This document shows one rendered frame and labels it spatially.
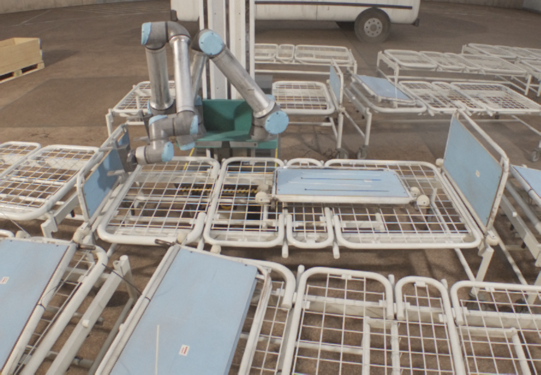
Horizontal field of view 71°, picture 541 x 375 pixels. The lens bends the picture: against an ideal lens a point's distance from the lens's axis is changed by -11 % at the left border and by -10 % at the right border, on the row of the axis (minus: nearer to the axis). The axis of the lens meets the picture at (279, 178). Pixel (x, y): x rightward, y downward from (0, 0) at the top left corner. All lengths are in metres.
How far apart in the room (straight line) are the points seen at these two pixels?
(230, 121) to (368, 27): 7.03
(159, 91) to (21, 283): 1.34
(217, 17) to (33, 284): 1.86
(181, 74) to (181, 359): 1.34
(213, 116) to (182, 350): 1.78
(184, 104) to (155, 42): 0.44
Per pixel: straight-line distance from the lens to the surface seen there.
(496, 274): 2.87
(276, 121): 2.46
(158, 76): 2.48
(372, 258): 2.71
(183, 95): 2.08
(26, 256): 2.04
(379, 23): 9.63
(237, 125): 2.84
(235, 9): 2.74
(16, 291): 1.88
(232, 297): 1.61
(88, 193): 2.19
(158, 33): 2.30
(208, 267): 1.72
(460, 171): 2.55
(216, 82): 2.85
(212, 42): 2.25
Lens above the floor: 1.69
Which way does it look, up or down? 29 degrees down
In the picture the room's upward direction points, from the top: 1 degrees clockwise
